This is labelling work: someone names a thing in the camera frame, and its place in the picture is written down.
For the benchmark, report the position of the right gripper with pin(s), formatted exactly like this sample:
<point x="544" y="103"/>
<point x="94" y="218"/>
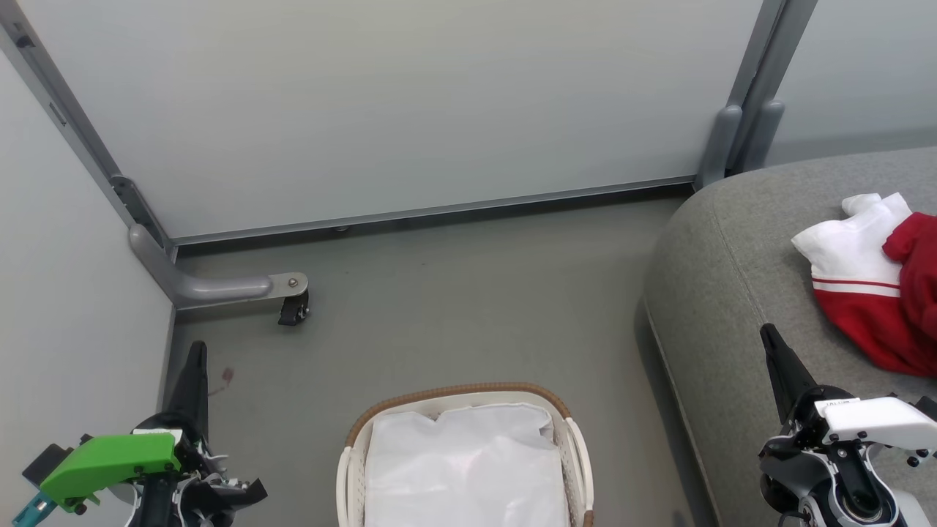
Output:
<point x="878" y="421"/>

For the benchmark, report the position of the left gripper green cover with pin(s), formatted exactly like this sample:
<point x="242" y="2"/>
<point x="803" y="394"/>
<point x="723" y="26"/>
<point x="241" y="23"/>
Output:
<point x="110" y="461"/>

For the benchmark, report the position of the red fleece garment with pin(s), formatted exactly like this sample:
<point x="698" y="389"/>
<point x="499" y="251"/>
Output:
<point x="915" y="256"/>

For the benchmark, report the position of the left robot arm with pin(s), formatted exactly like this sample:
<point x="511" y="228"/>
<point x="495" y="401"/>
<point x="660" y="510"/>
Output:
<point x="157" y="514"/>

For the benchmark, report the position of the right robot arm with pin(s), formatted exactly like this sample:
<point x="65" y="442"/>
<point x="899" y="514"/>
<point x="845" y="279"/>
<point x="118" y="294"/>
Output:
<point x="864" y="505"/>

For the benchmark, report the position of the white basket with brown rim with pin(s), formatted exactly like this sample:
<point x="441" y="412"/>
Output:
<point x="351" y="476"/>

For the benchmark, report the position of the black caster wheel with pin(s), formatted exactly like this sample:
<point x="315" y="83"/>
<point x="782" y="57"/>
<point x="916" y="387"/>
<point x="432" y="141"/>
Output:
<point x="293" y="311"/>

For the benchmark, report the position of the grey fabric sofa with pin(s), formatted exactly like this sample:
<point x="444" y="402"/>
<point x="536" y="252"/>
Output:
<point x="732" y="256"/>

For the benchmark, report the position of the white and red striped garment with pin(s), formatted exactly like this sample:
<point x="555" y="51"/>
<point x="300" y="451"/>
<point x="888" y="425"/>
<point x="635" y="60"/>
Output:
<point x="849" y="249"/>

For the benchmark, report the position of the grey partition foot bracket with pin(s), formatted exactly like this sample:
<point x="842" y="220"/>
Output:
<point x="212" y="287"/>

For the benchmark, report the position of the grey diagonal partition post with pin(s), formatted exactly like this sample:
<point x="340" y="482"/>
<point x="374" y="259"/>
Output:
<point x="73" y="113"/>

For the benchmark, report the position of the grey partition bottom rail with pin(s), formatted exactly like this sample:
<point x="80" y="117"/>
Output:
<point x="439" y="210"/>

